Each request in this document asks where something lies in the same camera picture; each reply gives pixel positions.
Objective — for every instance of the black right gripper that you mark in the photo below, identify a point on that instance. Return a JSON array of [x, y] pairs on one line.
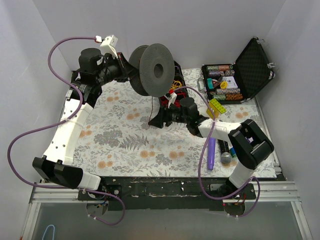
[[164, 118]]

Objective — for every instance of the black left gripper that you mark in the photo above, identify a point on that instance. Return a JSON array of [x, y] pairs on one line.
[[123, 68]]

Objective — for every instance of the grey perforated cable spool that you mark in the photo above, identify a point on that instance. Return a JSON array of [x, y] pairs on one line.
[[156, 70]]

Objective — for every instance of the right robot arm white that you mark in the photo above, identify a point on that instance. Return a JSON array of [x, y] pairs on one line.
[[250, 143]]

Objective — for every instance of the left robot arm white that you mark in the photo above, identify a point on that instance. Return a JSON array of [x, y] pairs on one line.
[[95, 70]]

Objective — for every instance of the yellow big blind button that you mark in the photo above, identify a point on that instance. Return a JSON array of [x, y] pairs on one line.
[[224, 85]]

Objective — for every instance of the white card deck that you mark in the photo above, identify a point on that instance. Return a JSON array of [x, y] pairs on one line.
[[231, 82]]

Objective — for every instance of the black glitter microphone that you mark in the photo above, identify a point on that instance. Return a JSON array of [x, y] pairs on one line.
[[226, 156]]

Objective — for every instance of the blue green brick block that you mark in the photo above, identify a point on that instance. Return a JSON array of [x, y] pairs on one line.
[[232, 152]]

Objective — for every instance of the black poker chip case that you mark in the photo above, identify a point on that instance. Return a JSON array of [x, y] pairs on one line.
[[252, 71]]

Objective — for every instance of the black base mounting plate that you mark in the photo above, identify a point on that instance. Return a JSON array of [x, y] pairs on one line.
[[158, 193]]

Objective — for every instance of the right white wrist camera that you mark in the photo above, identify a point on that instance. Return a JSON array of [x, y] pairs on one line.
[[171, 96]]

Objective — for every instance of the black compartment cable box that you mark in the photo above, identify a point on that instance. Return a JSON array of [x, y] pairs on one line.
[[179, 82]]

